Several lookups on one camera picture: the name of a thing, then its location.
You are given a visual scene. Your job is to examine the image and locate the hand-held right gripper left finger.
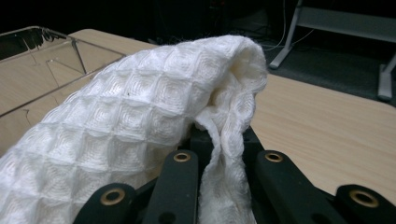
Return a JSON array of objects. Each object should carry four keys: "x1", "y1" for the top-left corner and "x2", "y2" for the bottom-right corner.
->
[{"x1": 186, "y1": 123, "x2": 217, "y2": 185}]

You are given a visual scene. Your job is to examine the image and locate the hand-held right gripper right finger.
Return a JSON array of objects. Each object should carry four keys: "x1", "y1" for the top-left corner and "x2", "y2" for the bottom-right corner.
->
[{"x1": 241, "y1": 125, "x2": 265, "y2": 188}]

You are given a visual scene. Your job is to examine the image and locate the white waffle towel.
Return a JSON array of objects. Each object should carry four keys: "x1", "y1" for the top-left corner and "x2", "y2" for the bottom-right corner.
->
[{"x1": 0, "y1": 35, "x2": 269, "y2": 224}]

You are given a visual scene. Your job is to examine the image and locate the clear acrylic organizer box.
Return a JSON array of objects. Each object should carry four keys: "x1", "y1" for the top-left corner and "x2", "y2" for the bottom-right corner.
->
[{"x1": 0, "y1": 25, "x2": 127, "y2": 157}]

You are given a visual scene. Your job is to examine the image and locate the white cable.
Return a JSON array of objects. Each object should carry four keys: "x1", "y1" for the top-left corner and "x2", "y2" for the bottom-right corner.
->
[{"x1": 261, "y1": 0, "x2": 316, "y2": 52}]

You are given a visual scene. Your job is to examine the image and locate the white metal desk frame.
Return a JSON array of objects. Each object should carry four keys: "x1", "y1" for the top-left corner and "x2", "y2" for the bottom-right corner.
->
[{"x1": 269, "y1": 0, "x2": 396, "y2": 102}]

